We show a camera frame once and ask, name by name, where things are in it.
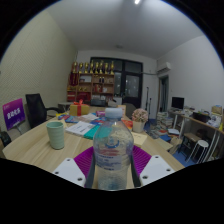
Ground long wooden wall desk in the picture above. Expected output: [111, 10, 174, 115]
[168, 109, 224, 161]

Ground black office chair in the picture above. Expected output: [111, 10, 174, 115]
[25, 93, 65, 129]

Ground pile of books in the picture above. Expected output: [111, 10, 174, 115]
[148, 111, 181, 141]

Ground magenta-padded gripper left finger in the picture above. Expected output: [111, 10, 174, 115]
[52, 145, 98, 189]

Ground purple sign board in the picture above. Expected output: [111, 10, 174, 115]
[2, 97, 26, 132]

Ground pale green cup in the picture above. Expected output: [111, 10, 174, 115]
[45, 120, 66, 150]

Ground black framed glass door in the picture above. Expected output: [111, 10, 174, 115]
[90, 57, 144, 109]

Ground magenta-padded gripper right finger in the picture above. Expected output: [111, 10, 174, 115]
[129, 145, 176, 188]

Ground black computer monitor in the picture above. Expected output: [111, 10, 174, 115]
[171, 96, 185, 110]

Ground yellow gift box red ribbon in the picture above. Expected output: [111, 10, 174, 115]
[69, 99, 91, 117]

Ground orange and white standing card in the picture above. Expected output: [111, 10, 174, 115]
[117, 104, 128, 118]

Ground white round stool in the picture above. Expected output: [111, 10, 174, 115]
[188, 139, 210, 164]

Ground brown paper bag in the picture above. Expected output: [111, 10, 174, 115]
[169, 134, 183, 154]

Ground clear plastic water bottle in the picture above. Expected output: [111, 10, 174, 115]
[92, 107, 135, 192]

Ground white air conditioner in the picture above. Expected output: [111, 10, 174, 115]
[156, 61, 172, 76]

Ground blue printed booklet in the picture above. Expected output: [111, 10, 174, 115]
[58, 114, 79, 124]

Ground wooden shelf unit with trophies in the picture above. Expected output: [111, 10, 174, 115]
[66, 60, 116, 103]

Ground red and orange book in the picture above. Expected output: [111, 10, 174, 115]
[121, 119, 134, 132]

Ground teal book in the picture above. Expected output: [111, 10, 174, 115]
[83, 123, 101, 140]

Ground wooden stool with black legs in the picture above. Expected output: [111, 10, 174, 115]
[178, 132, 202, 154]

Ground potted pink flowers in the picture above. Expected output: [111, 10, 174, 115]
[131, 108, 149, 134]

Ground white printed booklet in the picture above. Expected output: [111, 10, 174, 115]
[65, 120, 96, 137]

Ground black microphone stand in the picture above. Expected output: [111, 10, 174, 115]
[144, 86, 153, 119]

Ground manila paper envelope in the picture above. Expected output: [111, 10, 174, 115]
[131, 131, 148, 148]

